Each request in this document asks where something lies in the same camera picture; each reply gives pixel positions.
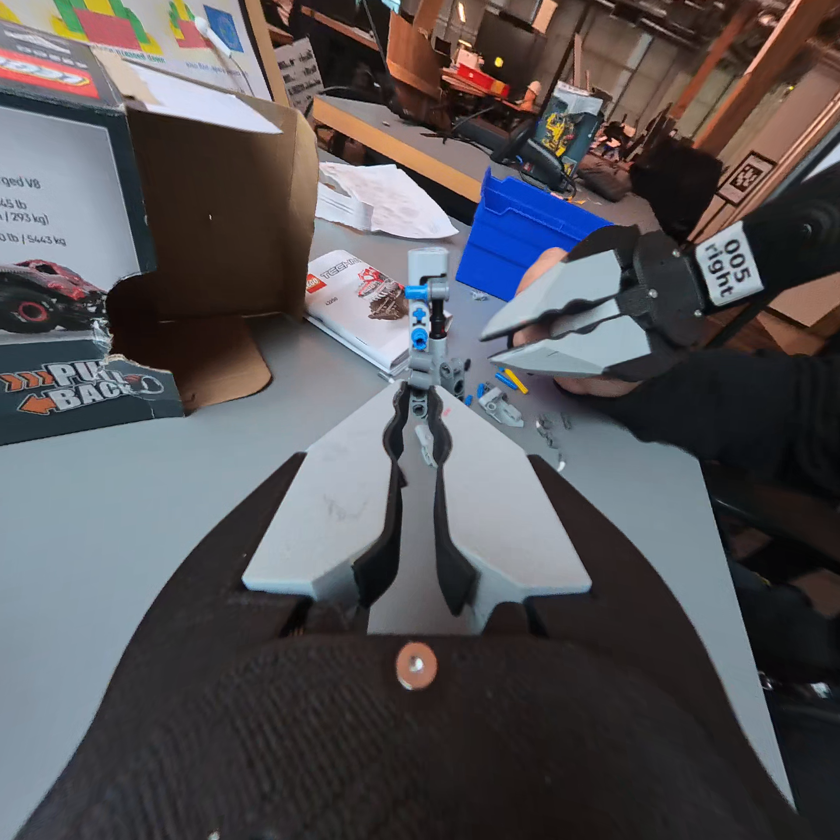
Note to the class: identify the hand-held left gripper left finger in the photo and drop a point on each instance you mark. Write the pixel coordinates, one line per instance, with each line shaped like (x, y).
(315, 518)

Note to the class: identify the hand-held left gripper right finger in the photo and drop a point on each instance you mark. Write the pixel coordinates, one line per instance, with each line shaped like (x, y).
(508, 518)

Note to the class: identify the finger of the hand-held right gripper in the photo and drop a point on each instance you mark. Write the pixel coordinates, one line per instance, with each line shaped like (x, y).
(577, 351)
(558, 289)

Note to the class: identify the grey lego assembly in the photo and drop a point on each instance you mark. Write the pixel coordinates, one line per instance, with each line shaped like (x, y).
(426, 315)

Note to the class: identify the person's right forearm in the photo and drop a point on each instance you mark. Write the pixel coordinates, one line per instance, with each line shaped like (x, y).
(722, 413)

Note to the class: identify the yellow lego axle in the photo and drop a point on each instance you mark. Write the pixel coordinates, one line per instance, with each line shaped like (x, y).
(516, 381)

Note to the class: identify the light grey lego panel piece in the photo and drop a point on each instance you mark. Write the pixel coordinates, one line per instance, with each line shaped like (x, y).
(500, 407)

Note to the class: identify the lego instruction booklet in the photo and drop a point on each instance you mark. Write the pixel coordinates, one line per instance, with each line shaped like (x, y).
(348, 295)

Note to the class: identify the cardboard lego set box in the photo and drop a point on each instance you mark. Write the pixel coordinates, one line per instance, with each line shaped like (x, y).
(65, 197)

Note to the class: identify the person's right hand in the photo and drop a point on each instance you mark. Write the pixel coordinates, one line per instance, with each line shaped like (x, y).
(541, 272)

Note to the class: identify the blue plastic bin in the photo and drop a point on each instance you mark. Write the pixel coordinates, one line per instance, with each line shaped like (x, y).
(512, 249)

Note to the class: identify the black bag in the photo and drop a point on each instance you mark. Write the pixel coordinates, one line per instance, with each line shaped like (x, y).
(676, 190)

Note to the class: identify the small framed marker sign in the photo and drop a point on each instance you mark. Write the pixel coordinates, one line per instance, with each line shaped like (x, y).
(747, 177)

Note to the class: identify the toy box with yellow vehicle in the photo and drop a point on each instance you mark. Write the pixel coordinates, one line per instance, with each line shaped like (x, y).
(561, 131)

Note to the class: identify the white printed paper sheet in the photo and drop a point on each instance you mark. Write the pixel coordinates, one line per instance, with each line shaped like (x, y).
(394, 197)

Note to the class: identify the grey workbench with wooden edge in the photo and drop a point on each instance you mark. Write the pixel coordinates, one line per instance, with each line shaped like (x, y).
(407, 131)

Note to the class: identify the red storage box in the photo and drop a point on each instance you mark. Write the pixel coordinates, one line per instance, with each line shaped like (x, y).
(482, 82)

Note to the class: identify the white paper stack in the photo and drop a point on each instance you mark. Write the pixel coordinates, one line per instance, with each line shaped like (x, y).
(334, 207)

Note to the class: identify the black monitor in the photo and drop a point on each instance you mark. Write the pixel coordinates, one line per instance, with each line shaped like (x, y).
(512, 39)

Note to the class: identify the plywood cabinet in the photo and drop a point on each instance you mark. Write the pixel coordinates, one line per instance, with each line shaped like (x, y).
(417, 59)

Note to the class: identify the person's dark jacket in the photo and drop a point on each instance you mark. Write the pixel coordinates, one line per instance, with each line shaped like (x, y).
(787, 630)

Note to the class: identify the white printed placard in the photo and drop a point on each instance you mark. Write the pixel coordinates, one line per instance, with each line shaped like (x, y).
(298, 75)

